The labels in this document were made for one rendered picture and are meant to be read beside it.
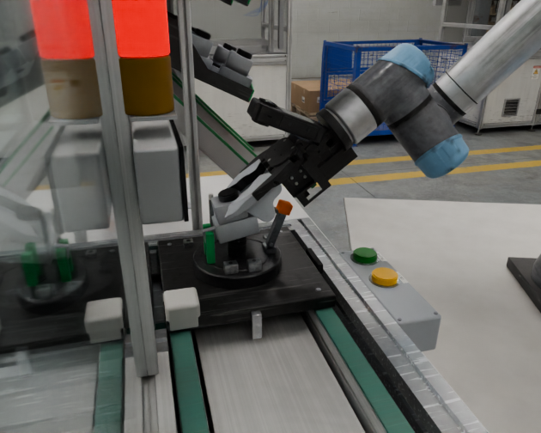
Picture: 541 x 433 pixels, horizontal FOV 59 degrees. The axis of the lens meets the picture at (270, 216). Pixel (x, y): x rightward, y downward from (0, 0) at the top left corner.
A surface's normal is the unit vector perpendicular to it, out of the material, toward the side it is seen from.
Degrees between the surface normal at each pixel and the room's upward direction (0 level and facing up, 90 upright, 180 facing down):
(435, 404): 0
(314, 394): 0
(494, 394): 0
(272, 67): 90
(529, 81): 90
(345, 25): 90
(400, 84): 75
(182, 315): 90
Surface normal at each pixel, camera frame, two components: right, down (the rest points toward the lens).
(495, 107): 0.26, 0.40
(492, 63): -0.33, 0.34
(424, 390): 0.00, -0.91
